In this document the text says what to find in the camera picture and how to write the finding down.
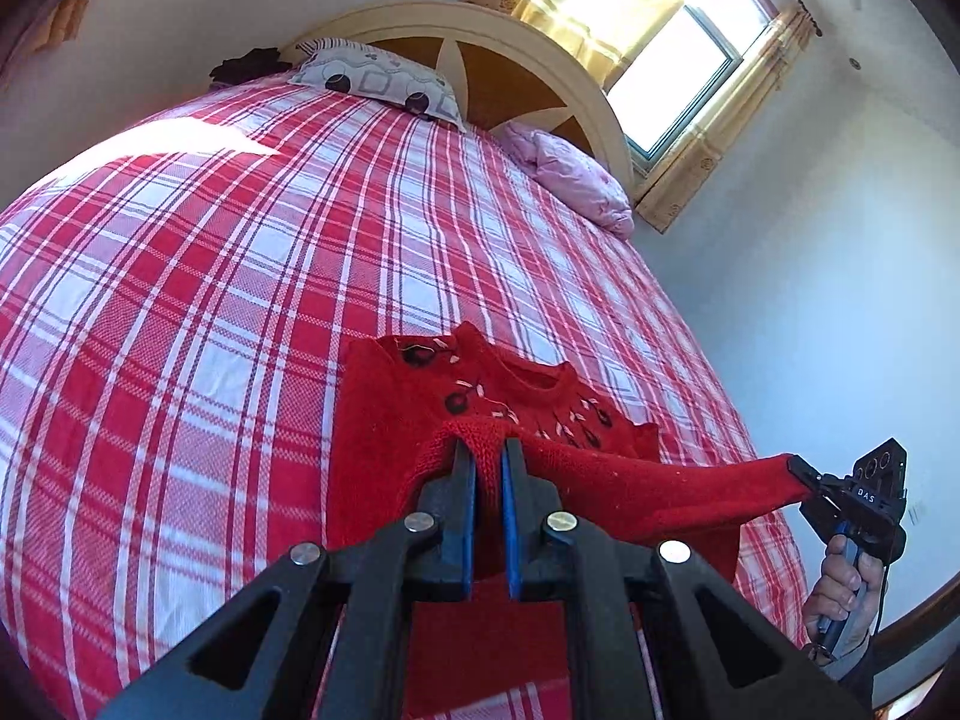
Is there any black cloth bundle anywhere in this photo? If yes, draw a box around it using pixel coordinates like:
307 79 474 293
208 47 282 91

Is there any cream wooden headboard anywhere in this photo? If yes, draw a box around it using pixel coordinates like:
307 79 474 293
281 0 635 188

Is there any pink pillow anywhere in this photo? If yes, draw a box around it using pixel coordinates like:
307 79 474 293
495 120 635 237

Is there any white patterned pillow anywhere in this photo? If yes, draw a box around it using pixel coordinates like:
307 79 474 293
289 41 466 128

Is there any person's right hand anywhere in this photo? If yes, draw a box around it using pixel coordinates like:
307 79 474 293
804 549 875 665

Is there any red plaid bed sheet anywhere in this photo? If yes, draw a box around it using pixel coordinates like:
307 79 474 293
0 75 811 720

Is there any red knitted sweater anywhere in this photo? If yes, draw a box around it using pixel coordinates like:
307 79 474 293
326 321 815 720

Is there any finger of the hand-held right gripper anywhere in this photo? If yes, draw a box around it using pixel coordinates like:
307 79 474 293
786 454 826 500

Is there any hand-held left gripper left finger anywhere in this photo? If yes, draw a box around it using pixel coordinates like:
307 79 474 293
97 439 477 720

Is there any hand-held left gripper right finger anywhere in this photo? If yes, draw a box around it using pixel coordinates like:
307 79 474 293
501 436 856 720

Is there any sliding window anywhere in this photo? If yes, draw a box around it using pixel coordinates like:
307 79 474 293
604 0 781 181

